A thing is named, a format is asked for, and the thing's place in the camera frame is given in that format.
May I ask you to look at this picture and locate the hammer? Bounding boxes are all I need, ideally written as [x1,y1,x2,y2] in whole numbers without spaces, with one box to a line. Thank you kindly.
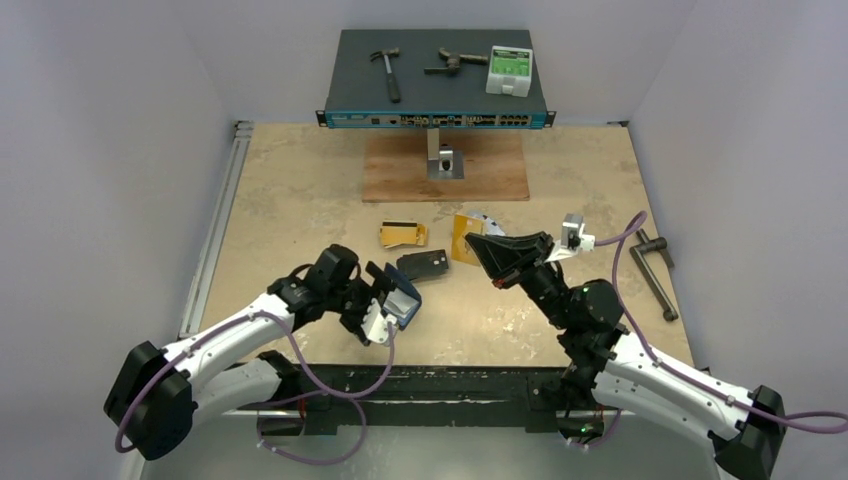
[369,48,402,104]

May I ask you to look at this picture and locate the aluminium frame rail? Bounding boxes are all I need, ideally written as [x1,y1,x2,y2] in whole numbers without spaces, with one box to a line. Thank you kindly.
[122,120,740,480]

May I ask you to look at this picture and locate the navy blue card holder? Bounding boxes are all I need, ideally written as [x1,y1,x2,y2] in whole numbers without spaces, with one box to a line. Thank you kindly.
[382,263,422,330]

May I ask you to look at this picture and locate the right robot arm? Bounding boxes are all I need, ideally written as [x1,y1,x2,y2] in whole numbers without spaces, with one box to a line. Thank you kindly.
[465,232,786,479]

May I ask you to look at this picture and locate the network switch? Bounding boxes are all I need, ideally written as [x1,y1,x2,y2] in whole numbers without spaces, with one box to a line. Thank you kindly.
[316,29,556,130]

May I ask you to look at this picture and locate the metal crank handle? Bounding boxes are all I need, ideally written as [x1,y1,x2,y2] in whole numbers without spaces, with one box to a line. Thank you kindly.
[629,228,680,322]

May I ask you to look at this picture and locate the metal bracket stand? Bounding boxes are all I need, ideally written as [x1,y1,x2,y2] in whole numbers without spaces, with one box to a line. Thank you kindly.
[426,128,465,180]

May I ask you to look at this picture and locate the plywood board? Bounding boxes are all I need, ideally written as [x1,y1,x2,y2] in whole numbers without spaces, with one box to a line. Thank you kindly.
[362,133,530,203]

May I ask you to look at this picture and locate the gold credit card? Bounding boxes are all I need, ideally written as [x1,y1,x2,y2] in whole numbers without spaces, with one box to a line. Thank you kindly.
[450,214,486,267]

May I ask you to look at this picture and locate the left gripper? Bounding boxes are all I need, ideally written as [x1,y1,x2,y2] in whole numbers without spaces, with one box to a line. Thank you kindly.
[326,263,396,335]

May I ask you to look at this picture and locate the black card pile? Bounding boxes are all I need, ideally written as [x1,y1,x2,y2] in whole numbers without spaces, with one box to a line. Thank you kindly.
[396,249,449,281]

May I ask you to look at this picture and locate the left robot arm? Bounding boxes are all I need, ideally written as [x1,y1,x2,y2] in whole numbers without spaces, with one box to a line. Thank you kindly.
[103,244,421,461]

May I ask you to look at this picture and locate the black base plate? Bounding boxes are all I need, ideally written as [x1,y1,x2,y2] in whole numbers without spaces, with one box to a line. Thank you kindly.
[243,365,616,442]

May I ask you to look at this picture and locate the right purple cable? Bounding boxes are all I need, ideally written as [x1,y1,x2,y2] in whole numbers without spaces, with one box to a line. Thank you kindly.
[563,211,848,452]

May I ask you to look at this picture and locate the white green box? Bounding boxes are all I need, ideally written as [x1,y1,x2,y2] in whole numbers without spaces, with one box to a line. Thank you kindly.
[485,45,534,98]

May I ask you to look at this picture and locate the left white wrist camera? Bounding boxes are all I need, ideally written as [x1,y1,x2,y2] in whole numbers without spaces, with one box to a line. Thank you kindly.
[362,299,399,346]

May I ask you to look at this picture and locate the rusty metal clamp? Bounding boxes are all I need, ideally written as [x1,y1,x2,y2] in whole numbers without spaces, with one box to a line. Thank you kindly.
[423,47,489,76]

